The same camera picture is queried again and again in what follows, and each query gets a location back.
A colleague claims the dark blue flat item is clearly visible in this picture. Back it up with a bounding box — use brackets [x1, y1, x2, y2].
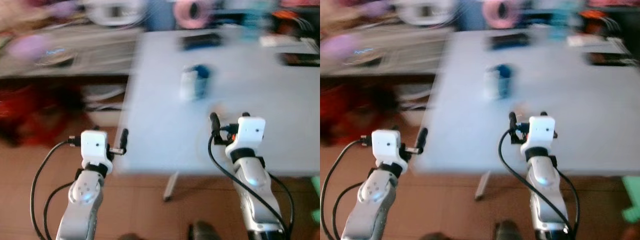
[490, 32, 532, 51]
[181, 33, 222, 52]

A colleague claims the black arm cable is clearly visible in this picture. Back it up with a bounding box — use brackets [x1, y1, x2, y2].
[207, 131, 296, 237]
[29, 137, 82, 240]
[320, 137, 373, 240]
[497, 128, 581, 236]

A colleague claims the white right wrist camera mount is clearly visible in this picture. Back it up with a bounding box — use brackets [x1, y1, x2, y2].
[520, 115, 557, 156]
[224, 117, 266, 159]

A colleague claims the white and blue cup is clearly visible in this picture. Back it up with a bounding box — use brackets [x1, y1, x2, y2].
[483, 63, 514, 101]
[179, 64, 212, 102]

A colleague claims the red bundle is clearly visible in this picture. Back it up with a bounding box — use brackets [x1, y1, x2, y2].
[0, 84, 87, 147]
[320, 82, 396, 146]

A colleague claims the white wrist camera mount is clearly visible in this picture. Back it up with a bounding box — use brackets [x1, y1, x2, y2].
[224, 117, 266, 159]
[370, 129, 409, 174]
[80, 130, 114, 174]
[520, 115, 557, 156]

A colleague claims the grey table leg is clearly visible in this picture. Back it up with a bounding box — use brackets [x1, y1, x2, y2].
[475, 171, 492, 202]
[163, 172, 180, 203]

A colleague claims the white flat item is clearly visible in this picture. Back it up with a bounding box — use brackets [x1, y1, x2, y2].
[568, 34, 613, 49]
[259, 34, 303, 49]

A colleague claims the green plastic stool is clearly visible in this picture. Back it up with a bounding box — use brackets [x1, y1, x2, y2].
[310, 175, 321, 224]
[621, 175, 640, 224]

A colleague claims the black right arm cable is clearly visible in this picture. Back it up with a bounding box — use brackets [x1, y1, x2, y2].
[207, 131, 296, 237]
[497, 128, 581, 236]

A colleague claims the dark tray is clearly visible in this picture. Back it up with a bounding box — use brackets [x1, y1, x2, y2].
[587, 51, 640, 67]
[279, 51, 321, 67]

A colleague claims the pink ring spool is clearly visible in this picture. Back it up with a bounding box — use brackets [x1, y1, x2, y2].
[482, 0, 522, 30]
[173, 0, 212, 30]

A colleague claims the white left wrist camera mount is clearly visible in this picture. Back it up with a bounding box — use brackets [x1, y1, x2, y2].
[370, 129, 409, 174]
[80, 130, 114, 174]

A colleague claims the dark robot right foot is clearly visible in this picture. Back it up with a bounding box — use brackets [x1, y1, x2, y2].
[493, 220, 527, 240]
[187, 220, 222, 240]

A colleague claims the white ring spool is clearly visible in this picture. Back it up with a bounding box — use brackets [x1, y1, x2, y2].
[81, 0, 147, 27]
[395, 0, 457, 27]

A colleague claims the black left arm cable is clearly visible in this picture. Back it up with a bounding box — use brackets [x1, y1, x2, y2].
[29, 137, 82, 240]
[320, 137, 373, 240]

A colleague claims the grey side bench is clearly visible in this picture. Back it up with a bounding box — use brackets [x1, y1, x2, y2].
[320, 25, 457, 78]
[0, 26, 147, 79]

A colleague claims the purple soft item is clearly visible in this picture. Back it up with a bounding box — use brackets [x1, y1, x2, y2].
[8, 34, 55, 62]
[321, 34, 366, 63]

